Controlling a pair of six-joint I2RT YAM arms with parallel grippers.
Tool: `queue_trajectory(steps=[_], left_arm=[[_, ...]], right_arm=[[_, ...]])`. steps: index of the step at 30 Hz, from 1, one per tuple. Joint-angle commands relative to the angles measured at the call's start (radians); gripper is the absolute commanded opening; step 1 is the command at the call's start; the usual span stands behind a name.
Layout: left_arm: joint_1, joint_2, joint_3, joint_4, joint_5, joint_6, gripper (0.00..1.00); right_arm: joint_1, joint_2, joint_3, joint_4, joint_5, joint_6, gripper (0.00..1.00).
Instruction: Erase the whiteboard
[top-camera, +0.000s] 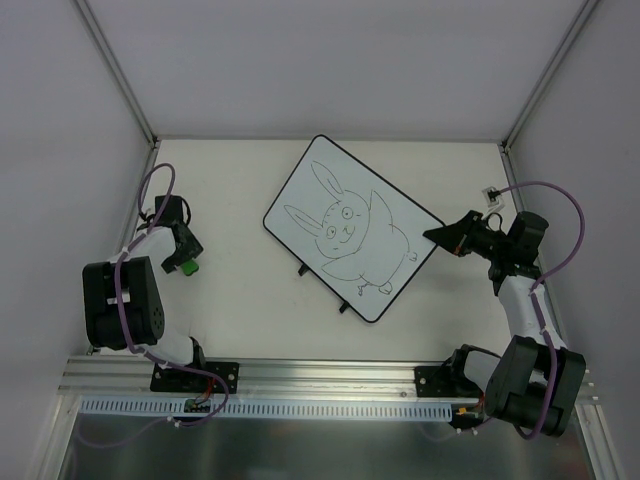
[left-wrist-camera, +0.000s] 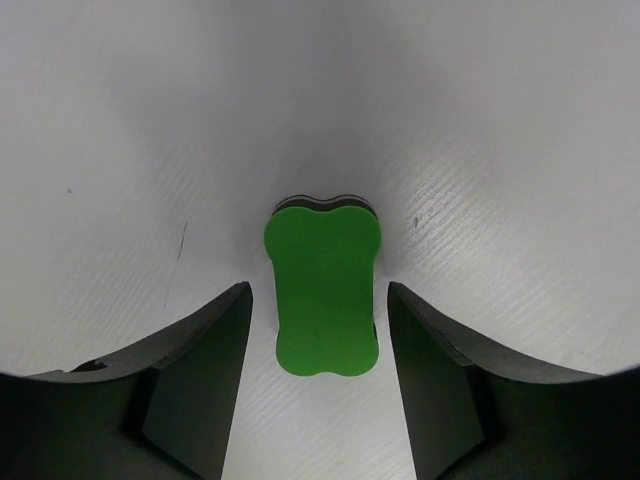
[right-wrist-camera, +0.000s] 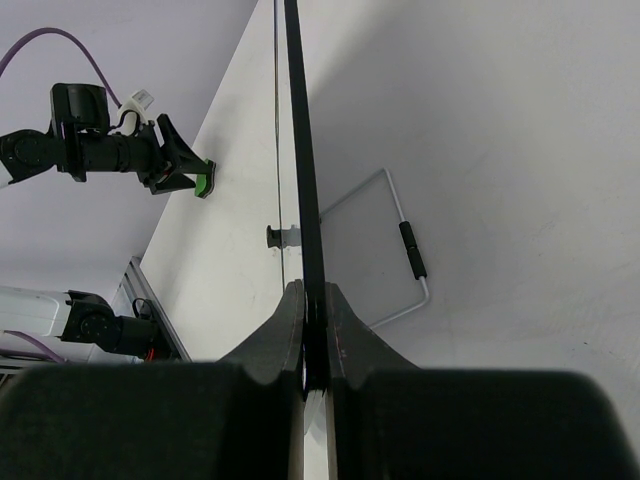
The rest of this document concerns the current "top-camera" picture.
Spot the green bone-shaped whiteboard eraser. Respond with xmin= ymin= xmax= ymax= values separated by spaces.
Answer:
xmin=180 ymin=259 xmax=200 ymax=277

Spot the whiteboard with rabbit drawing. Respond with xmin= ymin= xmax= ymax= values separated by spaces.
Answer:
xmin=263 ymin=134 xmax=444 ymax=324

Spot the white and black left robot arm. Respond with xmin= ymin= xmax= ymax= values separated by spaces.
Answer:
xmin=82 ymin=195 xmax=208 ymax=391

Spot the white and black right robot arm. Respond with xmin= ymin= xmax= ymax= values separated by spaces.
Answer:
xmin=423 ymin=211 xmax=586 ymax=439

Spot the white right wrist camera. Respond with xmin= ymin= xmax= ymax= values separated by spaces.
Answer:
xmin=482 ymin=186 xmax=504 ymax=211

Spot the right aluminium frame post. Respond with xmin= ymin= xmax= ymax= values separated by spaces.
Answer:
xmin=501 ymin=0 xmax=601 ymax=153

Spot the aluminium frame post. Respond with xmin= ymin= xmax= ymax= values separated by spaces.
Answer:
xmin=501 ymin=0 xmax=601 ymax=153
xmin=70 ymin=0 xmax=158 ymax=147

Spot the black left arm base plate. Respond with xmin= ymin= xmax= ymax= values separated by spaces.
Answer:
xmin=149 ymin=361 xmax=240 ymax=395

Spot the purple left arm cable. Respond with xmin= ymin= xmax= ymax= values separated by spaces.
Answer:
xmin=74 ymin=162 xmax=231 ymax=449

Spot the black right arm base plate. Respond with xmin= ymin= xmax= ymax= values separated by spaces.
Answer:
xmin=413 ymin=365 xmax=459 ymax=398

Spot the aluminium mounting rail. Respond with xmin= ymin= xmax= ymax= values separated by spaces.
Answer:
xmin=56 ymin=353 xmax=599 ymax=402

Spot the white slotted cable duct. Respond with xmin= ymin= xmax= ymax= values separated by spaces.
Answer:
xmin=79 ymin=395 xmax=454 ymax=423

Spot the left aluminium frame post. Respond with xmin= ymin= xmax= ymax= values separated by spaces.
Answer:
xmin=70 ymin=0 xmax=158 ymax=147

